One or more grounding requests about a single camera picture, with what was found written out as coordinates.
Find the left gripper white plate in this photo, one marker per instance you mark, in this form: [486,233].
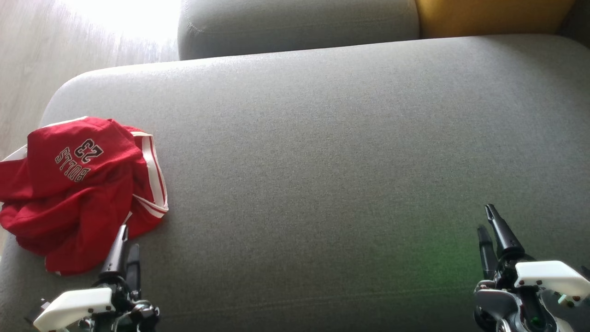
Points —
[73,304]

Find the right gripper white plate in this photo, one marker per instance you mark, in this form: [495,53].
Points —
[548,276]

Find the red Bulls 23 jersey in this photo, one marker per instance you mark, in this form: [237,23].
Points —
[83,152]

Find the grey fabric sofa seat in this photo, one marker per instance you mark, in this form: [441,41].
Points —
[322,161]

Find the yellow sofa cushion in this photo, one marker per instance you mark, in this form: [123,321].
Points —
[488,16]

